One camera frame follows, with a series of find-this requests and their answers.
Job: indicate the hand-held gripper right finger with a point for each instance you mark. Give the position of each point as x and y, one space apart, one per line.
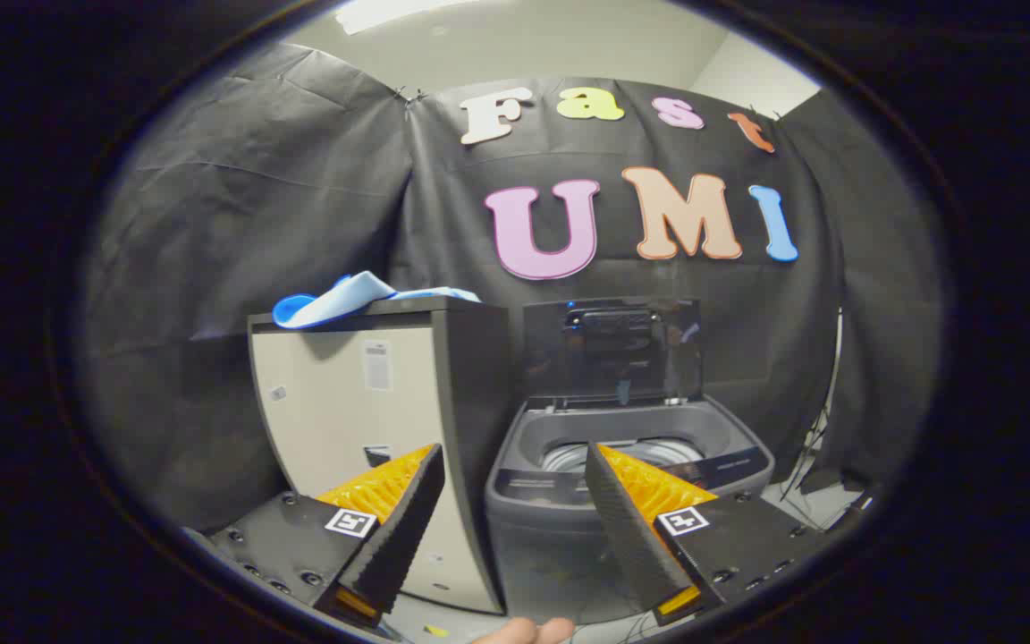
627 537

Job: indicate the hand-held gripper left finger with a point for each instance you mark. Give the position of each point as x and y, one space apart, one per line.
399 537

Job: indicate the grey washing machine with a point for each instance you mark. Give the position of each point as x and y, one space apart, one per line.
551 537

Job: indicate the light blue button shirt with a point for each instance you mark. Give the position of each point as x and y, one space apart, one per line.
336 300

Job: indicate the beige and dark cabinet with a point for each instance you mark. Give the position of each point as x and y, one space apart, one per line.
336 402

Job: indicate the backdrop support pole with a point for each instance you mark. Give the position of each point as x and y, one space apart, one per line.
839 367

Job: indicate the black backdrop cloth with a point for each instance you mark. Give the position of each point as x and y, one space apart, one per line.
300 197

